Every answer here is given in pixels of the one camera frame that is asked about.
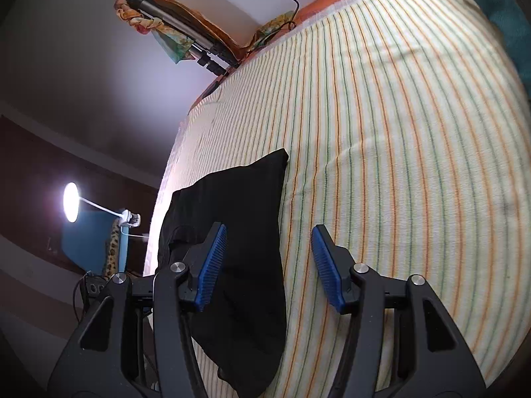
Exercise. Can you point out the white clip lamp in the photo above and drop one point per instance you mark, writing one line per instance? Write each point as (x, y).
(71, 201)

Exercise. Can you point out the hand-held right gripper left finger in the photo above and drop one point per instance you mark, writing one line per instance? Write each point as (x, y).
(211, 262)

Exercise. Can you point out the blue chair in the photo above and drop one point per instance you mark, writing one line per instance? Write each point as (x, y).
(89, 240)

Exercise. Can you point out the leopard print cloth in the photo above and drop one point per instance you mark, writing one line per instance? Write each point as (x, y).
(113, 253)

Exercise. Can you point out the teal garment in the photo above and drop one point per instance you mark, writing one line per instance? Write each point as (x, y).
(493, 4)

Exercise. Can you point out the yellow striped bed cover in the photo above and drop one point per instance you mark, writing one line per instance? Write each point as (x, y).
(394, 132)

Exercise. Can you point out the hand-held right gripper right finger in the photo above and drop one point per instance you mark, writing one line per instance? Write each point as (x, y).
(325, 266)

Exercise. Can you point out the green yellow patterned cloth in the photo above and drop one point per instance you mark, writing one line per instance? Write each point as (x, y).
(276, 25)

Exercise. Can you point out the folded grey tripod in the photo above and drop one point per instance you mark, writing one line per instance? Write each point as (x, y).
(178, 20)

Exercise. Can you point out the black power strip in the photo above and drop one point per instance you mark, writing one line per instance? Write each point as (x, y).
(94, 288)

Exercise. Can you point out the black t-shirt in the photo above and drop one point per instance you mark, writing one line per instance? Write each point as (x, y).
(244, 207)

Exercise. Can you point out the colourful patterned scarf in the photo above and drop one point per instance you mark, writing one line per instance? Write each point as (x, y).
(166, 37)

